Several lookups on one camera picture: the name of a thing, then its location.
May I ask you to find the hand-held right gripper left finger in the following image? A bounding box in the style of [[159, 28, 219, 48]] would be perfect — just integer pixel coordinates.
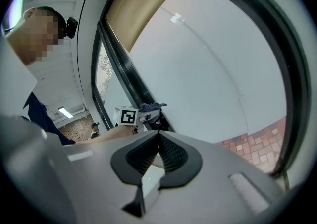
[[60, 130, 160, 224]]

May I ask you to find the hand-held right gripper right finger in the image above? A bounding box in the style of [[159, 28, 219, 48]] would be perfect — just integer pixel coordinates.
[[145, 130, 285, 224]]

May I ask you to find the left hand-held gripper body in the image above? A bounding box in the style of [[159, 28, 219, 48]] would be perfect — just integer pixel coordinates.
[[113, 105, 151, 134]]

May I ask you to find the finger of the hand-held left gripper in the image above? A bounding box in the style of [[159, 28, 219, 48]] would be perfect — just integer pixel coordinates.
[[139, 108, 162, 124]]

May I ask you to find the dark blue cleaning cloth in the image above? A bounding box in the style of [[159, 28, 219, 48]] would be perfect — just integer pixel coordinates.
[[138, 102, 168, 114]]

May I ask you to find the person's left forearm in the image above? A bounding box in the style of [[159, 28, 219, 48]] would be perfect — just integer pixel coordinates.
[[75, 126, 136, 144]]

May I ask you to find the frosted glass window panel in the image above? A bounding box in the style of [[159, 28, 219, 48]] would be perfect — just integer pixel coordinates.
[[91, 22, 139, 132]]

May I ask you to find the rectangular ceiling light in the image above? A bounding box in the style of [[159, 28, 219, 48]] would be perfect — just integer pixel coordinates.
[[58, 106, 74, 119]]

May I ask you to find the dark navy shirt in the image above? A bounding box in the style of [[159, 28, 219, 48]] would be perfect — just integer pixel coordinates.
[[23, 91, 76, 146]]

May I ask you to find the brown paper sheet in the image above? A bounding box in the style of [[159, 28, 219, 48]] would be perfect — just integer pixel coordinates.
[[106, 0, 184, 53]]

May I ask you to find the person's head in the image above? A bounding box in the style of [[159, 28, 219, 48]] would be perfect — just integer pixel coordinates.
[[6, 6, 67, 66]]

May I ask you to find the black head camera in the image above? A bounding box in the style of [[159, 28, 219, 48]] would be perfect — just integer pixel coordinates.
[[64, 17, 79, 39]]

